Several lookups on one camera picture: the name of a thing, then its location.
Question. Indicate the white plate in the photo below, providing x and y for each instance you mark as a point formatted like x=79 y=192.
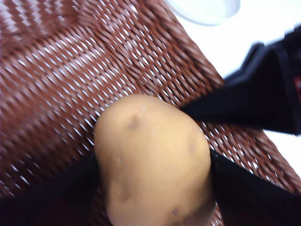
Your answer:
x=207 y=11

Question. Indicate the brown wicker basket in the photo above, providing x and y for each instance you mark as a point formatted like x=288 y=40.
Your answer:
x=70 y=82

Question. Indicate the tan potato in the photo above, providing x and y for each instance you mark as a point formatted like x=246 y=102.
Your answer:
x=152 y=160

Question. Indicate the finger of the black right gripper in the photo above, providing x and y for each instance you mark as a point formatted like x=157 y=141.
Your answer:
x=247 y=99

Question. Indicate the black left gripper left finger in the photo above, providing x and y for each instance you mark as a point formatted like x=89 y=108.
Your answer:
x=47 y=202

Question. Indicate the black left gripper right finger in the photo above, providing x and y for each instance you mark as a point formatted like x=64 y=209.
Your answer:
x=254 y=202

